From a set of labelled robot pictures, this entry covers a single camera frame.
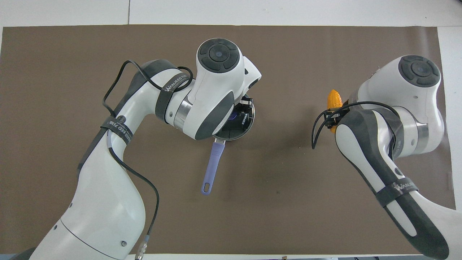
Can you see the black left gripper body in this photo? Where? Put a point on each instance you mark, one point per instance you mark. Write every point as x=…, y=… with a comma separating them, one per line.
x=247, y=98

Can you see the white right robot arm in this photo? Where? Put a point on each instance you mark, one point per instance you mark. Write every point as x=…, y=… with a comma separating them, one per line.
x=389, y=90

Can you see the glass lid with blue knob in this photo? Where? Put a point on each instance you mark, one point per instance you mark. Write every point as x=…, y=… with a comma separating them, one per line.
x=240, y=126

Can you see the yellow corn cob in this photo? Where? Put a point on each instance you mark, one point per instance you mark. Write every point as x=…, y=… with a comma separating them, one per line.
x=334, y=99

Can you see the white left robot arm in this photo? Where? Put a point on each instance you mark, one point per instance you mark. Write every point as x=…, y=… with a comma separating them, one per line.
x=108, y=195

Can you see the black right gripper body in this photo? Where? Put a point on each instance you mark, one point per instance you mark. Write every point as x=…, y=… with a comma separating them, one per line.
x=344, y=107

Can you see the brown table mat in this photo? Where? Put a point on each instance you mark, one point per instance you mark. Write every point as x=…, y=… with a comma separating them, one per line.
x=281, y=180

